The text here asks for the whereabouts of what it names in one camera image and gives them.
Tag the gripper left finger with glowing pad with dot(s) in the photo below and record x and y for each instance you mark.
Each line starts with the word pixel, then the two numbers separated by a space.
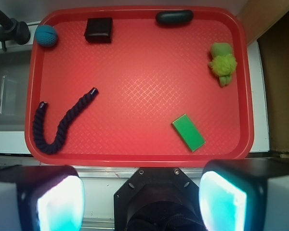
pixel 41 198

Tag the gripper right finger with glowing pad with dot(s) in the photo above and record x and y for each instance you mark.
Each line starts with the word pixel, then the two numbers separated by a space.
pixel 249 194

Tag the blue knitted ball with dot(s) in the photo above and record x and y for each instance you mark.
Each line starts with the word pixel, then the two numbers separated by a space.
pixel 46 36

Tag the green rectangular block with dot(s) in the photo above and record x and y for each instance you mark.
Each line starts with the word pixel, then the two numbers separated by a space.
pixel 188 132

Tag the grey sink basin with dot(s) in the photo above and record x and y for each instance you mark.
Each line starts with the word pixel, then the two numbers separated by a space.
pixel 14 74

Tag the green plush turtle toy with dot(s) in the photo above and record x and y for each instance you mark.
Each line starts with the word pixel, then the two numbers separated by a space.
pixel 223 63

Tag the red plastic tray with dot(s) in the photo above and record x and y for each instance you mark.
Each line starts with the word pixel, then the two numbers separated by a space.
pixel 147 77

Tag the grey sink faucet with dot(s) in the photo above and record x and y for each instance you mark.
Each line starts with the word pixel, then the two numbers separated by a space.
pixel 13 30

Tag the brown cardboard panel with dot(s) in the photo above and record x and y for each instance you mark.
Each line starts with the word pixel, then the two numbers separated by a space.
pixel 266 22

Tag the black square box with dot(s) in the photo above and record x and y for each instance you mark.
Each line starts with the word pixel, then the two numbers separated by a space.
pixel 99 30

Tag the dark grey oval stone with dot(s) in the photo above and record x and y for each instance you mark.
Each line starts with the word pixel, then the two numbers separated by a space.
pixel 174 17

